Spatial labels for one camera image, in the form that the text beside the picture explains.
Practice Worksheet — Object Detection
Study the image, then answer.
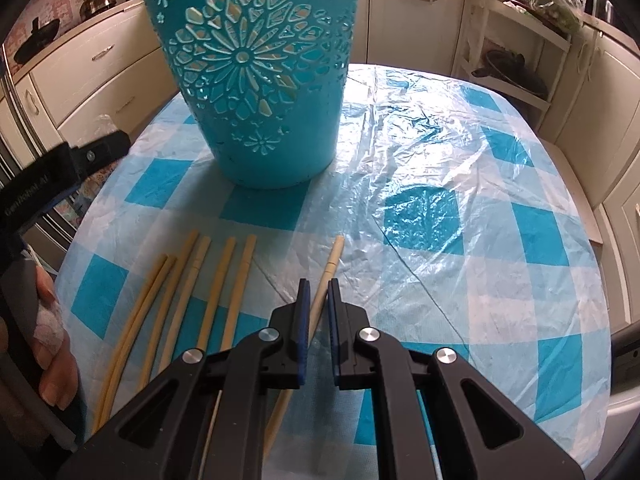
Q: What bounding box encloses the teal cut-out plastic basket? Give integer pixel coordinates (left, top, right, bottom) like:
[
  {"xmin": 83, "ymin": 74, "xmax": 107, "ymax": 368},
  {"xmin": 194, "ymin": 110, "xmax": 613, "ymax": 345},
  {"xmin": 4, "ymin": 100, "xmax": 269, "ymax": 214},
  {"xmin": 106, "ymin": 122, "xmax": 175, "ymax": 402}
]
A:
[{"xmin": 136, "ymin": 0, "xmax": 363, "ymax": 190}]

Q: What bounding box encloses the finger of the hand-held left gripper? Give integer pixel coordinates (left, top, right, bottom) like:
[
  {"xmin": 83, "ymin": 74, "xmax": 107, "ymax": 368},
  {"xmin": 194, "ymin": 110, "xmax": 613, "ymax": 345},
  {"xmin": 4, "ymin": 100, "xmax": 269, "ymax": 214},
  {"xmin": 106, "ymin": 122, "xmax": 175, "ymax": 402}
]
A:
[{"xmin": 65, "ymin": 130, "xmax": 132, "ymax": 186}]

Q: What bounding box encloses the black frying pan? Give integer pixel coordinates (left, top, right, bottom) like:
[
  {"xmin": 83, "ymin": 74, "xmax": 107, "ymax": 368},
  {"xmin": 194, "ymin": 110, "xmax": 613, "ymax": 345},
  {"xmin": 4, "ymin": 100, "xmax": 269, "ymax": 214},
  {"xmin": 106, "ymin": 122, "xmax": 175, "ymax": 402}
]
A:
[{"xmin": 12, "ymin": 17, "xmax": 63, "ymax": 66}]

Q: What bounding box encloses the clear plastic bag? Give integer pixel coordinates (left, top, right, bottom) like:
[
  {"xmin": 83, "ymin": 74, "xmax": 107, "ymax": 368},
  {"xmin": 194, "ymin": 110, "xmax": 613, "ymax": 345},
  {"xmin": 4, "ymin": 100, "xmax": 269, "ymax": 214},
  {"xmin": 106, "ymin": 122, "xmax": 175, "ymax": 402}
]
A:
[{"xmin": 92, "ymin": 112, "xmax": 126, "ymax": 137}]

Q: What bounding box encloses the white shelving rack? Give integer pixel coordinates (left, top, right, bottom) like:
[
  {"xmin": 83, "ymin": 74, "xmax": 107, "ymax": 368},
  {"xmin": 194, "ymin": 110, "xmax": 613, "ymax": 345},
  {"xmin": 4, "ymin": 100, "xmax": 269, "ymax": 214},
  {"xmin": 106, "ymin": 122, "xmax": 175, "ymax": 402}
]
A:
[{"xmin": 452, "ymin": 0, "xmax": 573, "ymax": 126}]

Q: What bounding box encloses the dark lidded pan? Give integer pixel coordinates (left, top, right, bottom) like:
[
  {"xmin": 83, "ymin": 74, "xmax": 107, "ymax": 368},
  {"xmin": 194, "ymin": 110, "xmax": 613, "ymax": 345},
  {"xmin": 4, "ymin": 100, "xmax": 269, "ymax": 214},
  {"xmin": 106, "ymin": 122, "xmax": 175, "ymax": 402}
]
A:
[{"xmin": 472, "ymin": 50, "xmax": 548, "ymax": 98}]

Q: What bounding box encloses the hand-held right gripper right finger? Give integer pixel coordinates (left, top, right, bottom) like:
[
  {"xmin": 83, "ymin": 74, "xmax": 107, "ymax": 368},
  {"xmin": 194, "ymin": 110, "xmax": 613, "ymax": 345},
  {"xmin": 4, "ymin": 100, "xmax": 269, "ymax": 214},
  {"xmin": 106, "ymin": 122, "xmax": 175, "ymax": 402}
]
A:
[{"xmin": 327, "ymin": 277, "xmax": 586, "ymax": 480}]

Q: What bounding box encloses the cream tall cupboard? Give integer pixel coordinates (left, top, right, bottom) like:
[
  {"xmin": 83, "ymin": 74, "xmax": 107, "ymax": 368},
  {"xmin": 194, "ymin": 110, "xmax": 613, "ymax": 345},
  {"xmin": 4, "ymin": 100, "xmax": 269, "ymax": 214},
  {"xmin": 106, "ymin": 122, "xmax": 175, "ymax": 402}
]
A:
[{"xmin": 570, "ymin": 15, "xmax": 640, "ymax": 311}]

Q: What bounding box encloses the pale wooden bench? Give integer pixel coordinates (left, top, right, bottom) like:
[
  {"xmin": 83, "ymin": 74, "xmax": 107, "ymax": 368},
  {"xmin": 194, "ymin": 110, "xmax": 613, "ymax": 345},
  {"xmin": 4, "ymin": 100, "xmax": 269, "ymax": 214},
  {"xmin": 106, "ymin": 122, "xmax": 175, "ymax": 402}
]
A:
[{"xmin": 537, "ymin": 137, "xmax": 606, "ymax": 246}]

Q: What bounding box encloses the cream drawer cabinet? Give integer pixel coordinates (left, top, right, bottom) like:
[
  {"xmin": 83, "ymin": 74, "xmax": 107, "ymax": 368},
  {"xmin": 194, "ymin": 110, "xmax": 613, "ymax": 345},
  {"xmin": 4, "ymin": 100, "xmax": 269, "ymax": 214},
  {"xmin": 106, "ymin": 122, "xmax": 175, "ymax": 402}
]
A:
[{"xmin": 27, "ymin": 0, "xmax": 171, "ymax": 141}]

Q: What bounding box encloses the long beige chopstick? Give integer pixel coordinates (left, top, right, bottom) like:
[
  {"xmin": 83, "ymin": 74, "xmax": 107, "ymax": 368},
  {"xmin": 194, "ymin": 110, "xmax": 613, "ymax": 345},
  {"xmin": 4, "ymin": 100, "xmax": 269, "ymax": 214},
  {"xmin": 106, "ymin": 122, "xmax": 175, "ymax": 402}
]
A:
[{"xmin": 261, "ymin": 235, "xmax": 347, "ymax": 462}]

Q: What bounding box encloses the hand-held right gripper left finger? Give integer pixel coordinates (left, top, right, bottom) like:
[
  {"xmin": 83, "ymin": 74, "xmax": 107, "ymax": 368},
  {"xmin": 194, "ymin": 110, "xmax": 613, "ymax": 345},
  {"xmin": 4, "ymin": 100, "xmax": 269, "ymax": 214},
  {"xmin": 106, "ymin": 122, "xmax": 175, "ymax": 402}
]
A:
[{"xmin": 55, "ymin": 277, "xmax": 313, "ymax": 480}]

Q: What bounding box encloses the blue white checked tablecloth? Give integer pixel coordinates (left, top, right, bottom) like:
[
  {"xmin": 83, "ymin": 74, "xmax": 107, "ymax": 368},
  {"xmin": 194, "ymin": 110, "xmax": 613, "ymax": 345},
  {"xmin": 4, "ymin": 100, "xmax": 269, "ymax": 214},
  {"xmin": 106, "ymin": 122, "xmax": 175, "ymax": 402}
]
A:
[{"xmin": 52, "ymin": 62, "xmax": 613, "ymax": 480}]

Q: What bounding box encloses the cream cupboard with curved handles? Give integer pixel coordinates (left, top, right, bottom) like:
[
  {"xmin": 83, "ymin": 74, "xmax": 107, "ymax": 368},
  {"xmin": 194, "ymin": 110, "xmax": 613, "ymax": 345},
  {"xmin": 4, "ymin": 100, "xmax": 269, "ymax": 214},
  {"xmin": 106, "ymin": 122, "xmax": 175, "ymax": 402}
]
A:
[{"xmin": 362, "ymin": 0, "xmax": 471, "ymax": 76}]

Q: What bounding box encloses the person's left hand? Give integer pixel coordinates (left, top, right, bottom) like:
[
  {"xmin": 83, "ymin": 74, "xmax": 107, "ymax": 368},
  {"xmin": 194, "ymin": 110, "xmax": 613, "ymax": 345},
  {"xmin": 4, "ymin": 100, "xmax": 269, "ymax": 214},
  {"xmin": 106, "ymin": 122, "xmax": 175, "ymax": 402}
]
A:
[{"xmin": 30, "ymin": 260, "xmax": 81, "ymax": 411}]

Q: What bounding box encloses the steel kettle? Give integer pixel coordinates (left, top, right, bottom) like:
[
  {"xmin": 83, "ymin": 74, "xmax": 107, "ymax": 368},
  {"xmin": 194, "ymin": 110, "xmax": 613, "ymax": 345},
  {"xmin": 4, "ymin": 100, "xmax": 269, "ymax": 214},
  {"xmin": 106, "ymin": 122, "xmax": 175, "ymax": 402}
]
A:
[{"xmin": 80, "ymin": 0, "xmax": 117, "ymax": 20}]

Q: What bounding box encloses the row of beige chopsticks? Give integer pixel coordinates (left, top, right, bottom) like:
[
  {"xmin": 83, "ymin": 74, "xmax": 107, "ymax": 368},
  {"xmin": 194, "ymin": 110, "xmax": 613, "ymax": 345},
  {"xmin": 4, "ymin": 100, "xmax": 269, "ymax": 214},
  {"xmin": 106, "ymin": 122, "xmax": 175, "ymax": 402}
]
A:
[{"xmin": 92, "ymin": 230, "xmax": 258, "ymax": 436}]

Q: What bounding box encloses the plastic bag of greens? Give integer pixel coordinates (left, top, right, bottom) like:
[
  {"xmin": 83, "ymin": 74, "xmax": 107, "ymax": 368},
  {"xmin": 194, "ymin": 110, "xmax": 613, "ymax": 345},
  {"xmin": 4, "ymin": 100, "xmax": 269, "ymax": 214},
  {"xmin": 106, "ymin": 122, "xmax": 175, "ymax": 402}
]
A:
[{"xmin": 510, "ymin": 0, "xmax": 591, "ymax": 31}]

